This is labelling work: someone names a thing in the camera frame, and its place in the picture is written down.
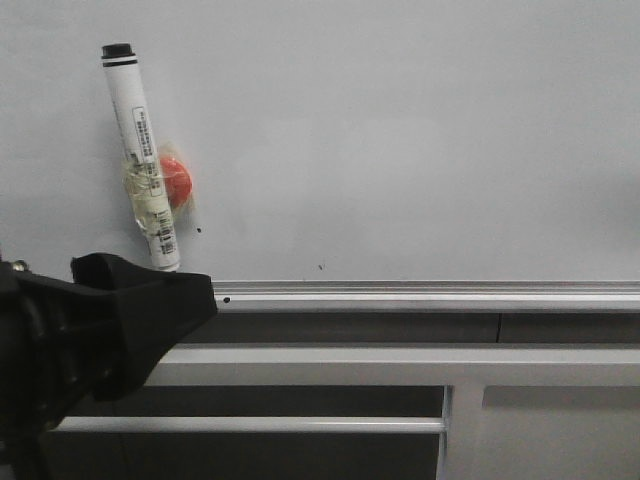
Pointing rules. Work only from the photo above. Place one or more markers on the white whiteboard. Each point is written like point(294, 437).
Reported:
point(342, 140)

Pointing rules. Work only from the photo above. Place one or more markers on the white horizontal rod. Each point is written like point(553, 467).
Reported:
point(376, 425)

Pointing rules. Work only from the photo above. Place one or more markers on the red round magnet taped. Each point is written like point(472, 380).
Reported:
point(178, 179)

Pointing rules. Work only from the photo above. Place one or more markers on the white whiteboard marker black tip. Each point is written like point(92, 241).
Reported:
point(142, 172)

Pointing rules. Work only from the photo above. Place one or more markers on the white metal frame stand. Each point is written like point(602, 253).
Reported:
point(511, 412)

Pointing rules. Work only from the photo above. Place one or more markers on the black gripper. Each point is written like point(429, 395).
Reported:
point(101, 334)

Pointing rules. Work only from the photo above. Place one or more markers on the aluminium whiteboard tray rail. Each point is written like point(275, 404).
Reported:
point(427, 296)

